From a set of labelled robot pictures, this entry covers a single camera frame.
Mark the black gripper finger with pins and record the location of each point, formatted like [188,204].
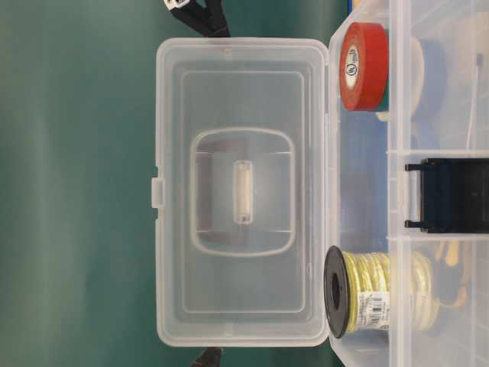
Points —
[209,358]
[208,20]

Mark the clear plastic tool box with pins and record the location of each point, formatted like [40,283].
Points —
[261,169]

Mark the red electrical tape roll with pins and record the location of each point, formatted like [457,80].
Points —
[364,66]

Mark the white tape roll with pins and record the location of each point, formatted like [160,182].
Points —
[417,73]

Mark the black latch clip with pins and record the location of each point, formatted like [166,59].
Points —
[453,196]

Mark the yellow green wire spool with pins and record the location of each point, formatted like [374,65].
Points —
[357,292]

